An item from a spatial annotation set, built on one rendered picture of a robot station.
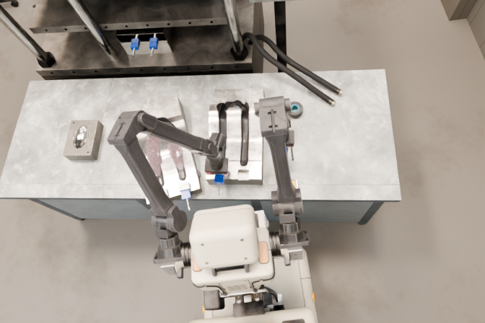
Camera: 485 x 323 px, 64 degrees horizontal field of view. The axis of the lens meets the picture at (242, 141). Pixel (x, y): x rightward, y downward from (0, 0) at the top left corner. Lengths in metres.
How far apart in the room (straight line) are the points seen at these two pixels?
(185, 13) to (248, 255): 1.34
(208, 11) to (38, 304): 2.16
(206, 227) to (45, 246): 1.99
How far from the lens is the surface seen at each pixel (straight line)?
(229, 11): 1.92
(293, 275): 2.29
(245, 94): 1.99
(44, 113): 2.42
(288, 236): 1.35
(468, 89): 3.24
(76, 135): 2.18
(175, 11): 2.16
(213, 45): 2.30
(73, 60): 2.56
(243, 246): 1.24
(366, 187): 1.88
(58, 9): 2.47
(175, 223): 1.37
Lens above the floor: 2.57
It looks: 65 degrees down
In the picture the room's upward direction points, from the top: 16 degrees counter-clockwise
